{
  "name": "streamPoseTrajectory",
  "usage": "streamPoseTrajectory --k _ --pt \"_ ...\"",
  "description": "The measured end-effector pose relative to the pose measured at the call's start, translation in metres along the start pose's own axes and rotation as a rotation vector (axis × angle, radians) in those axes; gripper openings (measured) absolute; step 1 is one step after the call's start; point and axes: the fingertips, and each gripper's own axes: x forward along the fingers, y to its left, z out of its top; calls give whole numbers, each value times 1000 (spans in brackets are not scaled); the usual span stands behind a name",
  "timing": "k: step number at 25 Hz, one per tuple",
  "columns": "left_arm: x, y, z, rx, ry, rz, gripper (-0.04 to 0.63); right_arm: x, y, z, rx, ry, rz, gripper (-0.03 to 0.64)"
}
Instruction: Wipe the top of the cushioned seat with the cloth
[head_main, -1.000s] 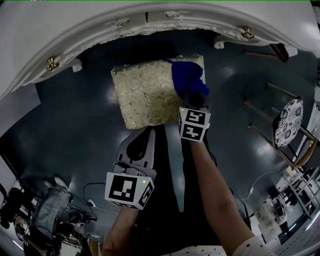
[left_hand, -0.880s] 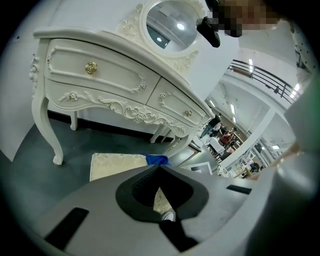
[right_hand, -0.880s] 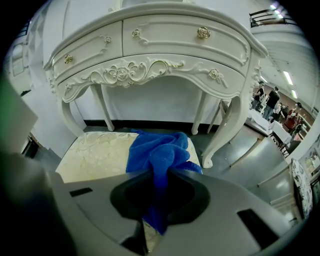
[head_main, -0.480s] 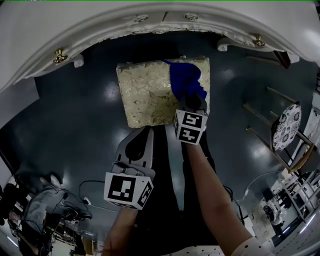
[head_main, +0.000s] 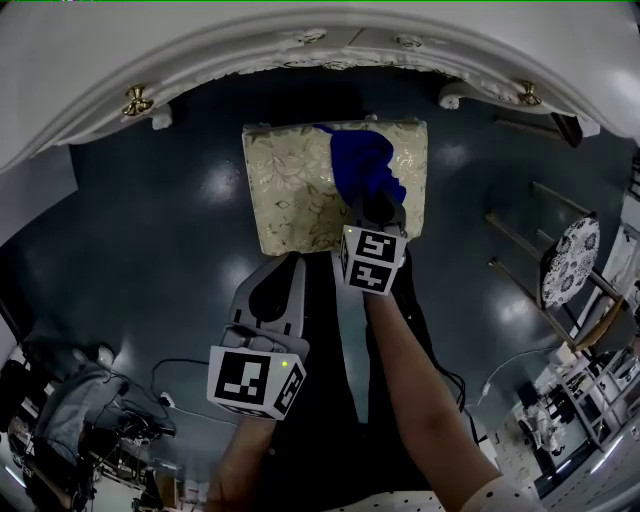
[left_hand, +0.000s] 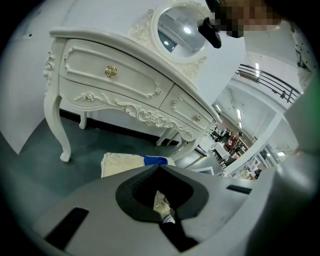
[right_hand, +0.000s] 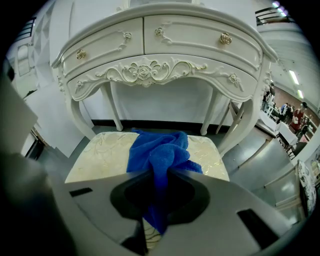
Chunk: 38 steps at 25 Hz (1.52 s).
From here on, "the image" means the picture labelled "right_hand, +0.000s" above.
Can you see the blue cloth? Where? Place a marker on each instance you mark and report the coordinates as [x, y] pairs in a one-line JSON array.
[[160, 155]]

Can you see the cream upholstered stool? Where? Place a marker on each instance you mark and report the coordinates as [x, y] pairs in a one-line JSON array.
[[100, 160]]

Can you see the black railing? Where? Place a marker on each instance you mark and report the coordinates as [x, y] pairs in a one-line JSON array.
[[272, 16]]

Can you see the white carved dressing table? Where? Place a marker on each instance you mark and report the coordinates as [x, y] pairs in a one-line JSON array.
[[190, 50]]

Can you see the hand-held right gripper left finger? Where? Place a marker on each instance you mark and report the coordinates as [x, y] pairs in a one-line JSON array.
[[100, 200]]

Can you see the floral cushion wooden stool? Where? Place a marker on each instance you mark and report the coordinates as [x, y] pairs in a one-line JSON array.
[[306, 185]]

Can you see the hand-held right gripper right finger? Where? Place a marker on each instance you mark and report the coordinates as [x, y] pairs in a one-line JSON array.
[[225, 220]]

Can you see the white cabinet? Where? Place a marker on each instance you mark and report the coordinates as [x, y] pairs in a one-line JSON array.
[[50, 115]]

